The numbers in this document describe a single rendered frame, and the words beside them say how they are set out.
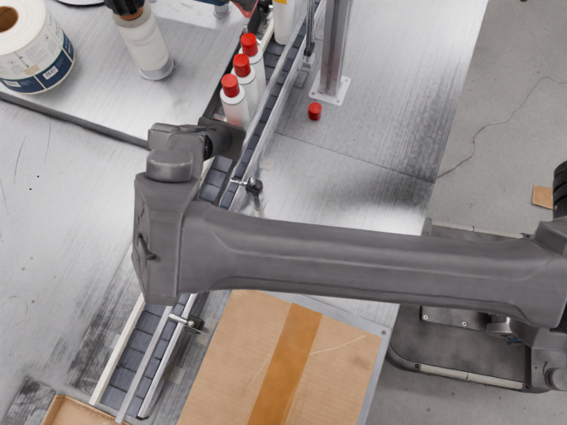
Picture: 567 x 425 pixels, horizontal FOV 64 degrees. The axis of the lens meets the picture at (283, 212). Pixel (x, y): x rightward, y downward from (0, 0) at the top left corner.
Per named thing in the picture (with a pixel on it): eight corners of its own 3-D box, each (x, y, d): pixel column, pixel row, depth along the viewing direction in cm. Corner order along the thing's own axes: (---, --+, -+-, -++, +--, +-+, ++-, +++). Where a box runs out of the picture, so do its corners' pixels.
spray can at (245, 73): (245, 103, 110) (234, 45, 91) (265, 110, 109) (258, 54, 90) (235, 120, 109) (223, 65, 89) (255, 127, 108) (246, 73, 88)
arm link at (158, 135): (190, 179, 78) (194, 129, 75) (129, 168, 79) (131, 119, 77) (215, 168, 89) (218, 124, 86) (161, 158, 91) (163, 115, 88)
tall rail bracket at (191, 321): (185, 314, 98) (164, 303, 83) (216, 326, 97) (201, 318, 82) (179, 329, 97) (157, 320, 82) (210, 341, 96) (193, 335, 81)
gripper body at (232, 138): (202, 115, 94) (187, 118, 87) (248, 130, 93) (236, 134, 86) (196, 145, 96) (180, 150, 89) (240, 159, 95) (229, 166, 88)
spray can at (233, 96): (234, 121, 109) (222, 66, 89) (255, 126, 108) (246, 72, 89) (227, 138, 107) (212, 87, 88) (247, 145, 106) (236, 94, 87)
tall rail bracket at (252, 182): (238, 194, 108) (228, 164, 92) (267, 204, 107) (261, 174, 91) (233, 206, 107) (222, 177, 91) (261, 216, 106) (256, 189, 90)
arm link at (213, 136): (209, 165, 82) (212, 134, 81) (175, 159, 84) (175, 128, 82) (223, 158, 89) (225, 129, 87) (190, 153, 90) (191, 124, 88)
